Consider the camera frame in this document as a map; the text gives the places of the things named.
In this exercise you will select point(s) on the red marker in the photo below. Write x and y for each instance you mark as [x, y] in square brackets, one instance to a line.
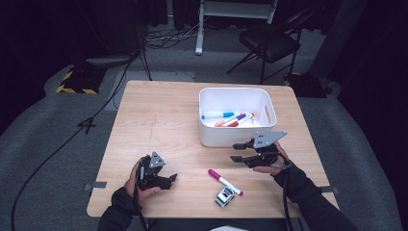
[234, 124]

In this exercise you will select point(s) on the person's right hand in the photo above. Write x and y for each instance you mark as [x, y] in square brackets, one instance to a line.
[284, 163]

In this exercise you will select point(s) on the white metal stand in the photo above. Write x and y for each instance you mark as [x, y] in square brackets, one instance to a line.
[200, 32]

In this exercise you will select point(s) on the black yellow striped base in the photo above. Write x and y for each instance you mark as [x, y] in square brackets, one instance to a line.
[81, 82]

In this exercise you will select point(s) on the grey round stand base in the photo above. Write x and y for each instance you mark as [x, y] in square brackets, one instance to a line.
[109, 61]

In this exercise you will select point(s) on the magenta marker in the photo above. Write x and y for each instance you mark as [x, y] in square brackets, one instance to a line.
[215, 174]

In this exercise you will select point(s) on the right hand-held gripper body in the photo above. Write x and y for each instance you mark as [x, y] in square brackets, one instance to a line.
[264, 157]

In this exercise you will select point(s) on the small white toy box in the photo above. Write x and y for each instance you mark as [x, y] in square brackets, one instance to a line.
[224, 197]

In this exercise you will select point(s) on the black folding chair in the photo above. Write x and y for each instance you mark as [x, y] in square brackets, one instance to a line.
[269, 41]

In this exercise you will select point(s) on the black floor base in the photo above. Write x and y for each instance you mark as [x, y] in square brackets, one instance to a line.
[306, 85]

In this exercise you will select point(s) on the grey tape piece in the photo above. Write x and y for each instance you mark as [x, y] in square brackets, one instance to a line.
[332, 190]
[95, 185]

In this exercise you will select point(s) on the salmon marker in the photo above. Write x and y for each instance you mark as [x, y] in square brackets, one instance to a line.
[221, 123]

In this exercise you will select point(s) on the person's left hand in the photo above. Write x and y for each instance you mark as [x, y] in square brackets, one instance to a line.
[131, 186]

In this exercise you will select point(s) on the white plastic bin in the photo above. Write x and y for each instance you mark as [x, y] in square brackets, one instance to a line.
[221, 136]

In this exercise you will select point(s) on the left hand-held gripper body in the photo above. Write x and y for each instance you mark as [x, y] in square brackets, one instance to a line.
[147, 176]

